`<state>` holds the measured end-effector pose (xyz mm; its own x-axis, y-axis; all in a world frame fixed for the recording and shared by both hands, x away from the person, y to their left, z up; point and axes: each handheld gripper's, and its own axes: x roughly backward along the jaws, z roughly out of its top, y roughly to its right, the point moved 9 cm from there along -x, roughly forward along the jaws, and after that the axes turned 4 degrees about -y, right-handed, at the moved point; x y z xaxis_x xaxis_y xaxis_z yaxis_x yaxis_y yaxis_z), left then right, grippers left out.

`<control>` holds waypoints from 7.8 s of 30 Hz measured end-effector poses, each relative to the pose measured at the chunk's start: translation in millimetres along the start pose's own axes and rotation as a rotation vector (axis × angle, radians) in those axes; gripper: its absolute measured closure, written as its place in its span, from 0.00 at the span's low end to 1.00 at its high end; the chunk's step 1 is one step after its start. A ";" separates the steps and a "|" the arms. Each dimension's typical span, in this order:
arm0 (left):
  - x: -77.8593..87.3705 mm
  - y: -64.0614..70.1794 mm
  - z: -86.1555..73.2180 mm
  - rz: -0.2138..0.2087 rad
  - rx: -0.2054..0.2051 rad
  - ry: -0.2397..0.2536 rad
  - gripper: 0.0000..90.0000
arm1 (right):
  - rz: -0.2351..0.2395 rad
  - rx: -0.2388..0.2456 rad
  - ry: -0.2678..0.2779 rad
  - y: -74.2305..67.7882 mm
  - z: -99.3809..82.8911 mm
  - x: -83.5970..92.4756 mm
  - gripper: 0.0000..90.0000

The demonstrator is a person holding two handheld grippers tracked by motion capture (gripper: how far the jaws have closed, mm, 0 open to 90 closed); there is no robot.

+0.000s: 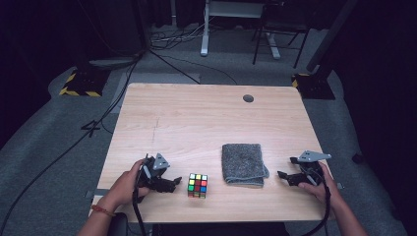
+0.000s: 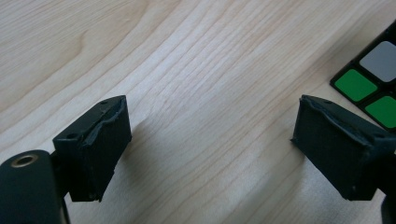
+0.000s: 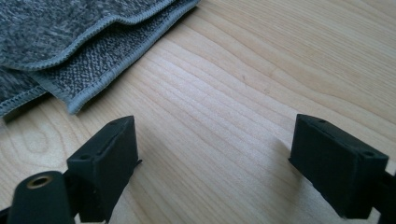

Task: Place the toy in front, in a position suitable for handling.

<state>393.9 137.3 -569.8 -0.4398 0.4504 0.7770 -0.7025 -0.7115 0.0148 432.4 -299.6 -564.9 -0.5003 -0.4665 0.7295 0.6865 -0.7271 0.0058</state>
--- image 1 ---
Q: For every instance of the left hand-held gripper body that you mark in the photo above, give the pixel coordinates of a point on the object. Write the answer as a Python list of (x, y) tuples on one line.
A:
[(154, 177)]

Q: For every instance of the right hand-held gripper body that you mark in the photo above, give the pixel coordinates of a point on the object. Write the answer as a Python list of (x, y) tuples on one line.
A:
[(313, 172)]

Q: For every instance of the multicoloured puzzle cube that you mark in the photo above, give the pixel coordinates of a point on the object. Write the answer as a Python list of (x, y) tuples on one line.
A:
[(197, 186)]

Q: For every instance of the grey fluffy towel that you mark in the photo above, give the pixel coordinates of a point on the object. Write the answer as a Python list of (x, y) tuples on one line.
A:
[(242, 164)]

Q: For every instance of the person's right hand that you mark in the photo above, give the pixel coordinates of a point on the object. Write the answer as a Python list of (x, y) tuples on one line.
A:
[(329, 191)]

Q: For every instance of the person's left hand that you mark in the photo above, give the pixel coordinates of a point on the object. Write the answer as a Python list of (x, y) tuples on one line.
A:
[(126, 190)]

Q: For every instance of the grey tape piece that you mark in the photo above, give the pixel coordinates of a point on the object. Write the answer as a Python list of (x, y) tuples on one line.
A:
[(340, 186), (98, 192)]

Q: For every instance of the small dark floor object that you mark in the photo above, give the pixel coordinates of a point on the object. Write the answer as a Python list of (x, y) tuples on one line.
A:
[(358, 158)]

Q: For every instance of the person's dark clothed legs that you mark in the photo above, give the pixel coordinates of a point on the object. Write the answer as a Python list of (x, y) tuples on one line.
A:
[(213, 230)]

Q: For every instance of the black yellow striped stand base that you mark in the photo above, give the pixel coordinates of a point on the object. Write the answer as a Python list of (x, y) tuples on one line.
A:
[(86, 83), (314, 88)]

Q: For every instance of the grey slanted metal pole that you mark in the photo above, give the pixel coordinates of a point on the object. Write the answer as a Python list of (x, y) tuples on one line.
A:
[(327, 39)]

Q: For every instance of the black metal chair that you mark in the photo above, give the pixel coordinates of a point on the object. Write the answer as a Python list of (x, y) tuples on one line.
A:
[(282, 28)]

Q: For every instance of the white metal desk frame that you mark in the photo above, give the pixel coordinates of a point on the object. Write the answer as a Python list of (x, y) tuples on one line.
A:
[(205, 39)]

